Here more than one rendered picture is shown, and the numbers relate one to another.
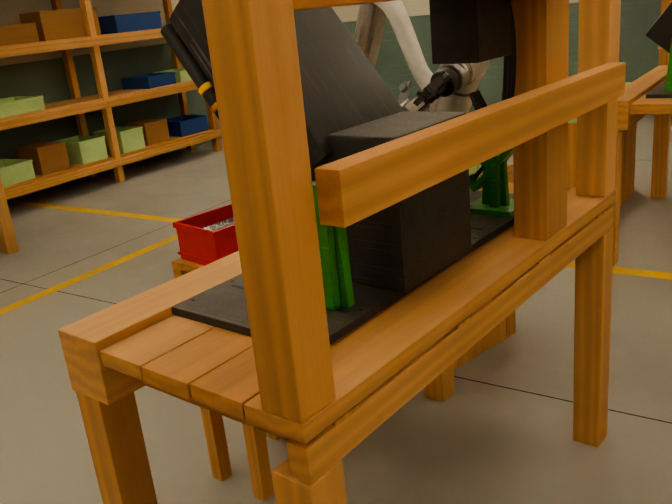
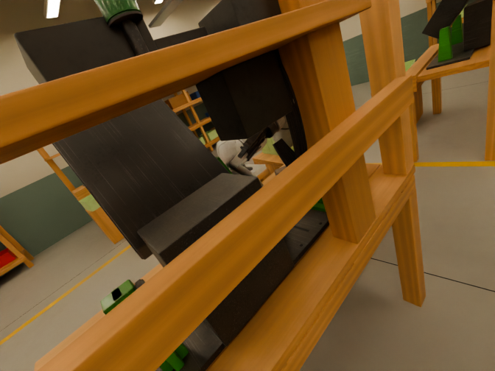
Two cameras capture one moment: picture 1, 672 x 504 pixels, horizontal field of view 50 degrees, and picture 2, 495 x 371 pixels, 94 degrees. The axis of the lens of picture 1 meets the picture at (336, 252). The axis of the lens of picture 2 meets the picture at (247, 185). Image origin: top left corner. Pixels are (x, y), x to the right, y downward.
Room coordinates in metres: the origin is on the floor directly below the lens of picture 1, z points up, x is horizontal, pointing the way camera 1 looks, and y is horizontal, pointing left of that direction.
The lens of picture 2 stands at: (1.13, -0.48, 1.47)
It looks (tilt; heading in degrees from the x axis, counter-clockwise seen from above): 24 degrees down; 18
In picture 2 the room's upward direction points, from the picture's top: 24 degrees counter-clockwise
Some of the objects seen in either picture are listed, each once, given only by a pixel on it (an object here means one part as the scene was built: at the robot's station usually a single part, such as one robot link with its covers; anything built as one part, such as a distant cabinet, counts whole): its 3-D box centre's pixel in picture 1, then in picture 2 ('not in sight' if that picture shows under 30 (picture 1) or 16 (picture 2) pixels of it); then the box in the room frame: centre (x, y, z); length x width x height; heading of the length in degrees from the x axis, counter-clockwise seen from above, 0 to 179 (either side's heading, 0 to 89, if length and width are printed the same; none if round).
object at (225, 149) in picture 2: not in sight; (229, 153); (2.65, 0.05, 1.05); 0.18 x 0.16 x 0.22; 131
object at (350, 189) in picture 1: (516, 120); (290, 194); (1.55, -0.42, 1.23); 1.30 x 0.05 x 0.09; 140
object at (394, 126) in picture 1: (403, 195); (224, 249); (1.62, -0.17, 1.07); 0.30 x 0.18 x 0.34; 140
